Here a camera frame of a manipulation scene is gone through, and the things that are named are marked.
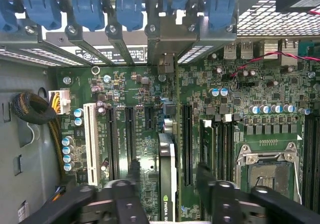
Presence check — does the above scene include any CPU socket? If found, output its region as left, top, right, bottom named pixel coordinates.
left=236, top=143, right=303, bottom=205

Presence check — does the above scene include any black RAM slot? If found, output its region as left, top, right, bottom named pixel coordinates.
left=224, top=114, right=236, bottom=182
left=215, top=114, right=225, bottom=182
left=313, top=114, right=320, bottom=210
left=303, top=114, right=314, bottom=210

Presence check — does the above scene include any black long expansion slot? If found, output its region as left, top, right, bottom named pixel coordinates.
left=106, top=104, right=120, bottom=180
left=181, top=103, right=194, bottom=188
left=124, top=106, right=138, bottom=165

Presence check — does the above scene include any white PCI expansion slot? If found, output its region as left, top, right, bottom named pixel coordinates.
left=83, top=103, right=101, bottom=187

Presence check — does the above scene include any metal locking lever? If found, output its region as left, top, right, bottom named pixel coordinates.
left=292, top=156, right=305, bottom=205

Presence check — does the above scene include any black short expansion slot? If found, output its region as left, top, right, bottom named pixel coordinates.
left=144, top=106, right=156, bottom=132

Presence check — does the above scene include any white power connector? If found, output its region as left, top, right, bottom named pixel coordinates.
left=48, top=89, right=71, bottom=115

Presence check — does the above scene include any green motherboard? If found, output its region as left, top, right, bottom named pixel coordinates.
left=56, top=51, right=320, bottom=222

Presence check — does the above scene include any silver USB port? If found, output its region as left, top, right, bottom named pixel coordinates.
left=239, top=41, right=255, bottom=59
left=223, top=41, right=238, bottom=60

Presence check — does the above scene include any perforated metal slot cover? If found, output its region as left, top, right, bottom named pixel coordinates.
left=64, top=24, right=113, bottom=65
left=104, top=24, right=136, bottom=65
left=177, top=16, right=238, bottom=64
left=0, top=25, right=87, bottom=67

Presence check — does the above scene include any grey power supply unit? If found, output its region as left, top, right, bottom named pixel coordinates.
left=0, top=59, right=62, bottom=224

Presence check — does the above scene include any silver rear port block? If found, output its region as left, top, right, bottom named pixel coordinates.
left=280, top=39, right=300, bottom=67
left=262, top=39, right=280, bottom=60

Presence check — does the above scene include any green rear port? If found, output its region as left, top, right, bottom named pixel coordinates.
left=297, top=40, right=320, bottom=60

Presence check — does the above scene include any open black PC case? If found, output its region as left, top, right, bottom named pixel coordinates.
left=0, top=0, right=320, bottom=224

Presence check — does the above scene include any blue slot latch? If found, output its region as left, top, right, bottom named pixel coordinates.
left=0, top=0, right=19, bottom=33
left=23, top=0, right=62, bottom=30
left=162, top=0, right=191, bottom=10
left=204, top=0, right=238, bottom=32
left=71, top=0, right=106, bottom=32
left=114, top=0, right=145, bottom=32

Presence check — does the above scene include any black braided cable bundle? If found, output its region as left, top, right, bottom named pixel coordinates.
left=11, top=91, right=67, bottom=182

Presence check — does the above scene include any red and black twisted wire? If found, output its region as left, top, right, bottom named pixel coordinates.
left=231, top=51, right=320, bottom=78

